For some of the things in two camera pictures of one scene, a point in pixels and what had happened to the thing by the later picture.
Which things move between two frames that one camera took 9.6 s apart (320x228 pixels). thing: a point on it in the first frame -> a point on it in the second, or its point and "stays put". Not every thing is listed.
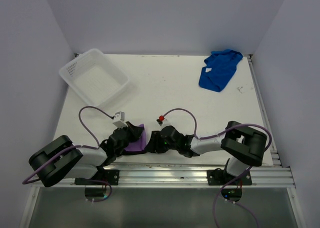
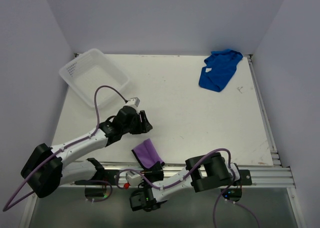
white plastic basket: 94,77 stays put
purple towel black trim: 138,146 -> 146,154
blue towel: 220,66 stays put
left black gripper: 136,131 -> 144,126
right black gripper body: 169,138 -> 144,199
